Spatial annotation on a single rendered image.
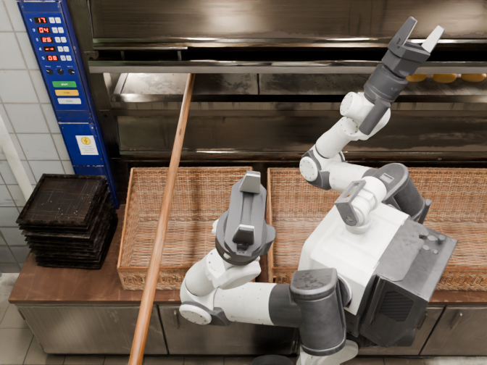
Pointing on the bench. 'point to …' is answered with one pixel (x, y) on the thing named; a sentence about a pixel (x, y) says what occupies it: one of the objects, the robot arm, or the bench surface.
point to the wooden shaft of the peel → (160, 234)
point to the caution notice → (87, 145)
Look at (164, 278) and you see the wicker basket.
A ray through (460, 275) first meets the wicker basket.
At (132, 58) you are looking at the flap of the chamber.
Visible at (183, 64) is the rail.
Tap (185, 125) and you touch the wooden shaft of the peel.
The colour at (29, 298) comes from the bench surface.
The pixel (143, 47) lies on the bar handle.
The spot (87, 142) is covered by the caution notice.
